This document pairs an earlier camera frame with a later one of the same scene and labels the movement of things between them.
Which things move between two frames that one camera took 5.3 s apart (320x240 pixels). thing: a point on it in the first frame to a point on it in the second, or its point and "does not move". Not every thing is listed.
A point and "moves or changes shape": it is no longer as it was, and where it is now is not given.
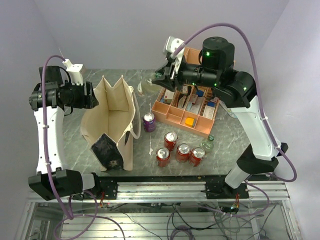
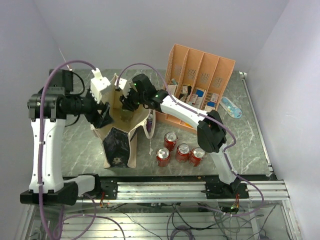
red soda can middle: [182, 153] does not move
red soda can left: [163, 156] does not move
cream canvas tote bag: [109, 127] moves or changes shape
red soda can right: [196, 154] does not move
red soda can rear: [170, 138] does not move
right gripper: [168, 77] to [126, 103]
